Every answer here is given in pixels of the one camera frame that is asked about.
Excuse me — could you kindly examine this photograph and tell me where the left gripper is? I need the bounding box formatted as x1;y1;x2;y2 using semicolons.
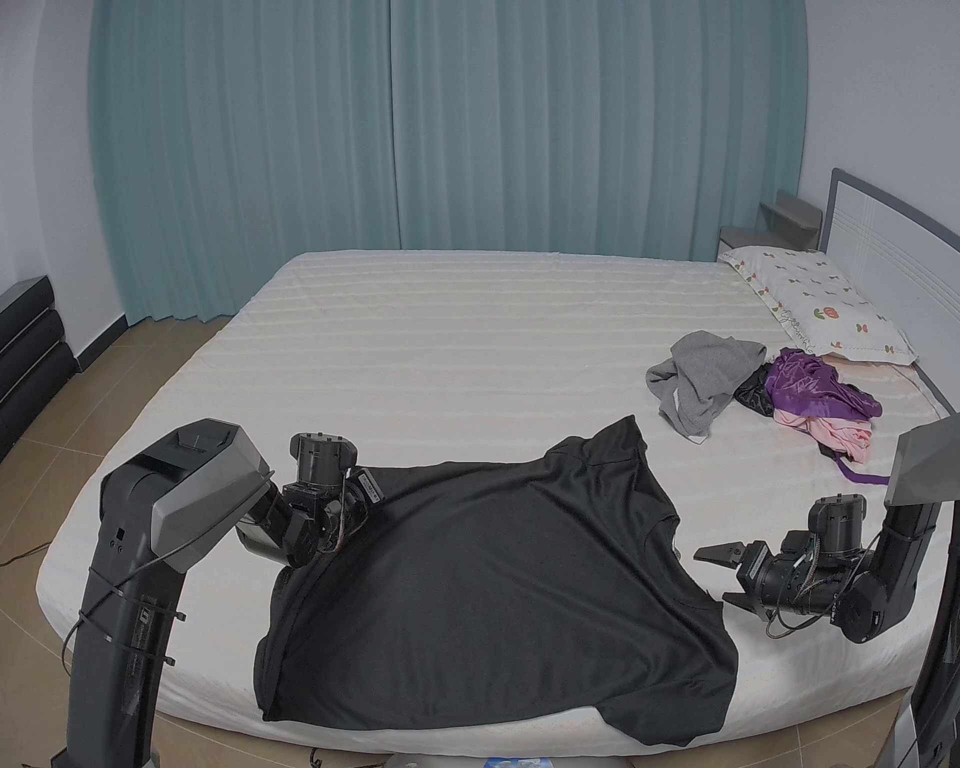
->
345;465;389;527

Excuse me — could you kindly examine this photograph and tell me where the bed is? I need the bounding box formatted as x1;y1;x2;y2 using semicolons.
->
37;166;960;755

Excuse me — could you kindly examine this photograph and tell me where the grey garment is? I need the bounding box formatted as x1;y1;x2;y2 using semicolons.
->
645;330;768;442

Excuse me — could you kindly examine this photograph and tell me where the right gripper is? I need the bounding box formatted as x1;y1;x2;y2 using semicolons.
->
693;533;810;624

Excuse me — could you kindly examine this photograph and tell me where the pile of clothes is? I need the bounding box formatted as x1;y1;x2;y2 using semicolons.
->
733;347;890;485

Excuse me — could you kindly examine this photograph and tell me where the black chest of drawers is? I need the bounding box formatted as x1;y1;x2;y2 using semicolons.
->
0;274;78;462

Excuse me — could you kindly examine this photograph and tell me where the white printed pillow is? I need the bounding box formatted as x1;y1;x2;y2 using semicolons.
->
718;246;920;367

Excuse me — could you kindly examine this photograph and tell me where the blue-green curtain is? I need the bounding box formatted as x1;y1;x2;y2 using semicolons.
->
88;0;402;327
388;0;807;264

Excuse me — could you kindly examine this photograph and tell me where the black T-shirt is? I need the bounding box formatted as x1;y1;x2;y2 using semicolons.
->
253;414;740;750

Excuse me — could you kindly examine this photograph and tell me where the grey bedside table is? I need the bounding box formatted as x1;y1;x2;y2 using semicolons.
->
718;189;825;260

